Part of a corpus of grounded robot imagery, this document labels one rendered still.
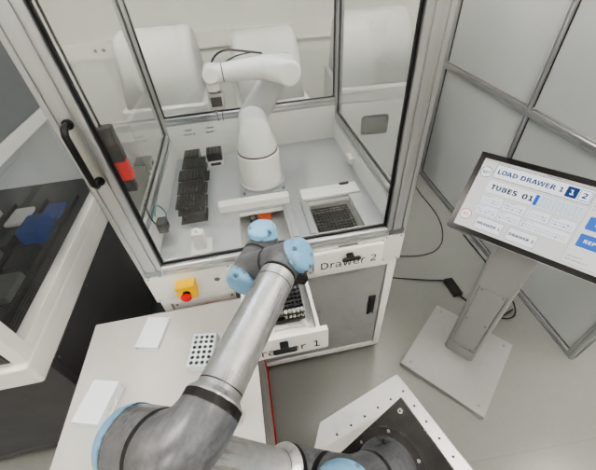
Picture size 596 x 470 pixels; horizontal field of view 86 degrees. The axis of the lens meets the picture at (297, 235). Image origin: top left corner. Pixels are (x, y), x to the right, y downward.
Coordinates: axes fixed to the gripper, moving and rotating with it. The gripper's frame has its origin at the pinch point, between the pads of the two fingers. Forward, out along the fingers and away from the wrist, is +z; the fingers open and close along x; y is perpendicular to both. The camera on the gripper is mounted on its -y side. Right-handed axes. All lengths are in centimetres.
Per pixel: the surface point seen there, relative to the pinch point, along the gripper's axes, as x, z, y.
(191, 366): 6.6, 15.1, 33.5
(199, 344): -0.8, 15.1, 31.2
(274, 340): 10.8, 2.5, 4.3
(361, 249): -21.1, 3.5, -34.9
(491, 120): -123, 11, -163
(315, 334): 10.8, 3.6, -8.7
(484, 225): -14, -5, -80
